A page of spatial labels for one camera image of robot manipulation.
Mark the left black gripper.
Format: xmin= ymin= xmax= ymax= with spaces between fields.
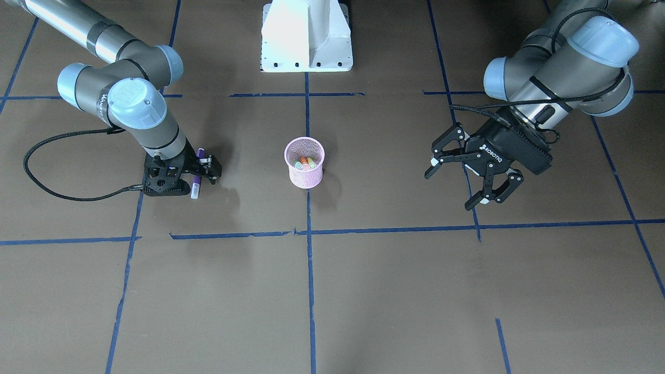
xmin=424 ymin=120 xmax=553 ymax=211

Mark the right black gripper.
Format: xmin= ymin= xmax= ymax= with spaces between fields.
xmin=180 ymin=148 xmax=222 ymax=185

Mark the purple marker pen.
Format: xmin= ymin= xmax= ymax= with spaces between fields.
xmin=190 ymin=148 xmax=206 ymax=200

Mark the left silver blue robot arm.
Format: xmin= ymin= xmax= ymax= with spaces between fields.
xmin=424 ymin=1 xmax=639 ymax=210

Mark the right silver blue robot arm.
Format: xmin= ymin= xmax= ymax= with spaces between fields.
xmin=9 ymin=1 xmax=221 ymax=184

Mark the pink mesh pen holder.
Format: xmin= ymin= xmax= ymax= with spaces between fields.
xmin=284 ymin=137 xmax=325 ymax=189

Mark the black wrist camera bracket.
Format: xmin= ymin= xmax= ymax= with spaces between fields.
xmin=142 ymin=151 xmax=192 ymax=197

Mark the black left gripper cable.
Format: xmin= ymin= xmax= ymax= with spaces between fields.
xmin=449 ymin=8 xmax=627 ymax=143

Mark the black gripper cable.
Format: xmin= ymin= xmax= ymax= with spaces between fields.
xmin=23 ymin=127 xmax=149 ymax=202
xmin=449 ymin=8 xmax=627 ymax=143

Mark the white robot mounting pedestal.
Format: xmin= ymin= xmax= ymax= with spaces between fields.
xmin=260 ymin=1 xmax=354 ymax=73

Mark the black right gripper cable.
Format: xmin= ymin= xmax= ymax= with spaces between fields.
xmin=23 ymin=127 xmax=149 ymax=202

